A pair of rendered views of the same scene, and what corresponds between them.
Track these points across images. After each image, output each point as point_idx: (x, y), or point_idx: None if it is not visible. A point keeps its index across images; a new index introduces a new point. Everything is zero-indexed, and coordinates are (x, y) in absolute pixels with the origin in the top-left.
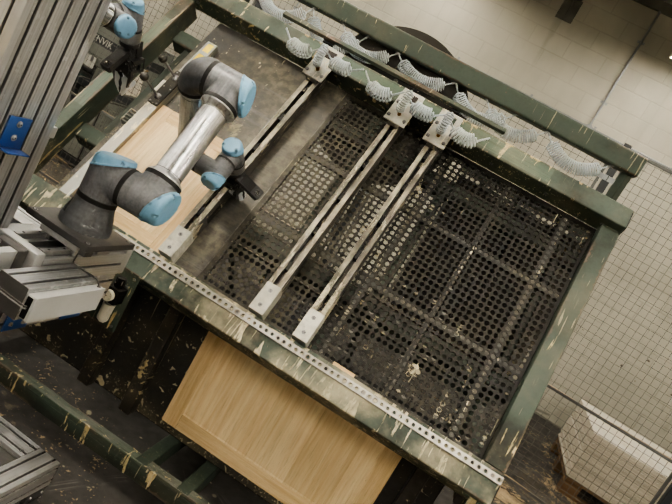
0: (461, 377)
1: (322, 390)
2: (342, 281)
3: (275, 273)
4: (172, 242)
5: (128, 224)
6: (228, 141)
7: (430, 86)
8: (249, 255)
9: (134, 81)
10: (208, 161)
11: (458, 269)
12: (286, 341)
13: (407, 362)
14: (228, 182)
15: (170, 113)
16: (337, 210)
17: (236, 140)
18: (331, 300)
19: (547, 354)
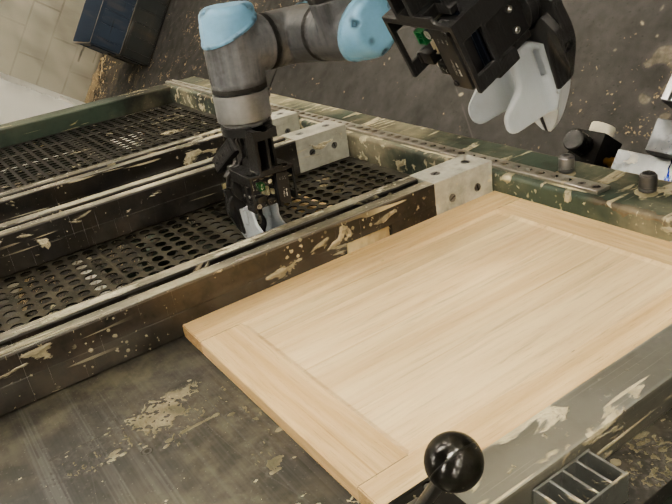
0: (125, 130)
1: (292, 100)
2: (180, 142)
3: (277, 145)
4: (456, 165)
5: (569, 225)
6: (228, 5)
7: None
8: (308, 200)
9: (471, 99)
10: (302, 4)
11: (0, 186)
12: (310, 116)
13: (171, 135)
14: (278, 158)
15: (376, 478)
16: (93, 195)
17: (208, 7)
18: (215, 130)
19: (17, 123)
